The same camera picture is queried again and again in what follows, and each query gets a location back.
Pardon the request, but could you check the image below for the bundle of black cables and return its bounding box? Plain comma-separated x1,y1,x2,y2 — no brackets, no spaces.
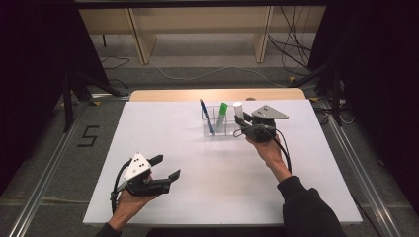
267,5,313,69

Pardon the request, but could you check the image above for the clear plastic pen holder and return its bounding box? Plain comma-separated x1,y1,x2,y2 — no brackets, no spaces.
201,104,240,137

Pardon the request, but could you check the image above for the person's left hand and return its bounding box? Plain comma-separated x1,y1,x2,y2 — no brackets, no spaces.
117,189,160,217

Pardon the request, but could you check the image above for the black floor cable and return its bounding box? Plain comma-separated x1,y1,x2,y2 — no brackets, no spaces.
99,55,131,71

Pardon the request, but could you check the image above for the black curtain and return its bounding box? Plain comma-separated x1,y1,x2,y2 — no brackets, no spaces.
0,0,111,196
307,0,419,206

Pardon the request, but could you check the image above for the black overhead frame bar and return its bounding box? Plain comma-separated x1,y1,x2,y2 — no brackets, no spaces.
73,0,330,10

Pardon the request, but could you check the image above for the white glue stick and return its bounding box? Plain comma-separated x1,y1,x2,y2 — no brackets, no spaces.
232,101,245,121

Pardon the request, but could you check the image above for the white table board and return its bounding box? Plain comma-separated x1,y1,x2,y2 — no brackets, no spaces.
82,99,364,227

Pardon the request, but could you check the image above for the green highlighter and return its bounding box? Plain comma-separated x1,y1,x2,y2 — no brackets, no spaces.
215,102,229,133

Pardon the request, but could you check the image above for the person's right hand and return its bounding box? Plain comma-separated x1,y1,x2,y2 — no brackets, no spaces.
244,135,286,170

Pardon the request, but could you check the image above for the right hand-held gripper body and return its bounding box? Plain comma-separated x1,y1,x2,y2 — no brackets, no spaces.
241,104,291,144

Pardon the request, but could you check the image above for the beige floor cable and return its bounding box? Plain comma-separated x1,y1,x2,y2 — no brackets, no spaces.
0,196,91,205

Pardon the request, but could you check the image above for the left hand-held gripper black cable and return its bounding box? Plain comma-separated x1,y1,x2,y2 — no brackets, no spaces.
110,159,133,215

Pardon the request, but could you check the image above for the blue ballpoint pen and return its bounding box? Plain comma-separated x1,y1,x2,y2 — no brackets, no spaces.
199,98,215,136

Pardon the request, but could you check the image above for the hand-held gripper black cable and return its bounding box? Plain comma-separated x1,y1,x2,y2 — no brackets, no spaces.
110,159,133,215
273,127,293,175

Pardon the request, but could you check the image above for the white floor cable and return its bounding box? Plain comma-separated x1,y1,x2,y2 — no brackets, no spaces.
153,64,286,89

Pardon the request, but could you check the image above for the light wooden desk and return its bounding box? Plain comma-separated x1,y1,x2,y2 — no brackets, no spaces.
78,5,328,65

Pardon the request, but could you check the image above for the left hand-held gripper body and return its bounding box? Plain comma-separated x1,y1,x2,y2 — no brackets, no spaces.
122,151,173,198

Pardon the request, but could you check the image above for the short aluminium floor rail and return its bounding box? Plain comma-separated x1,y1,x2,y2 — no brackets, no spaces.
89,92,131,102

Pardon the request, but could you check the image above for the long aluminium floor rail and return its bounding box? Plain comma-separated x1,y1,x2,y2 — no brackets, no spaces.
324,100,403,237
7,98,92,237

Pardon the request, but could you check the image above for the black metal stand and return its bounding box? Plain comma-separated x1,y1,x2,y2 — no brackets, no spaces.
61,70,130,133
291,57,344,127

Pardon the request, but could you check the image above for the right hand-held gripper black cable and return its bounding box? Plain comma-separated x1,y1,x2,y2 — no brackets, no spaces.
273,127,293,175

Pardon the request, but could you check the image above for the wooden table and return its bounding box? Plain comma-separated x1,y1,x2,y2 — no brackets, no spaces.
128,87,307,103

